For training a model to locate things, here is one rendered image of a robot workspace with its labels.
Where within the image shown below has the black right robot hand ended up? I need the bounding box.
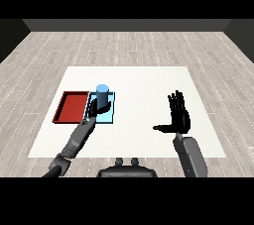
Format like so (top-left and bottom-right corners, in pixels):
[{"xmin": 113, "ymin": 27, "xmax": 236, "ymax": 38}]
[{"xmin": 152, "ymin": 89, "xmax": 191, "ymax": 135}]

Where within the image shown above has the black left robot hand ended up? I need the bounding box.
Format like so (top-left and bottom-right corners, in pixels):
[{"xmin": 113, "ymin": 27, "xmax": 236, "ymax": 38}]
[{"xmin": 86, "ymin": 97, "xmax": 113, "ymax": 119}]

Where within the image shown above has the blue can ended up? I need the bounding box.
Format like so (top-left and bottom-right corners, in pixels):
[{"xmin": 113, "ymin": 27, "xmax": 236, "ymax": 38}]
[{"xmin": 95, "ymin": 83, "xmax": 110, "ymax": 108}]

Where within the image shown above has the light blue shallow open box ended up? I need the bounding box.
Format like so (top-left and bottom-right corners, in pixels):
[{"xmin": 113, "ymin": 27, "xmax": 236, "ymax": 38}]
[{"xmin": 82, "ymin": 91, "xmax": 116, "ymax": 125}]

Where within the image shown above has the red shallow open box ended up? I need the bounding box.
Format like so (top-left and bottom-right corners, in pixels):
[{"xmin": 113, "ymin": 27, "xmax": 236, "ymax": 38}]
[{"xmin": 52, "ymin": 90, "xmax": 90, "ymax": 125}]

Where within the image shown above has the dark grey robot body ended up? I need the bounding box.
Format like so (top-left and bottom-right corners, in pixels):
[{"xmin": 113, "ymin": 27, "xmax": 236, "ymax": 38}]
[{"xmin": 95, "ymin": 158, "xmax": 159, "ymax": 178}]

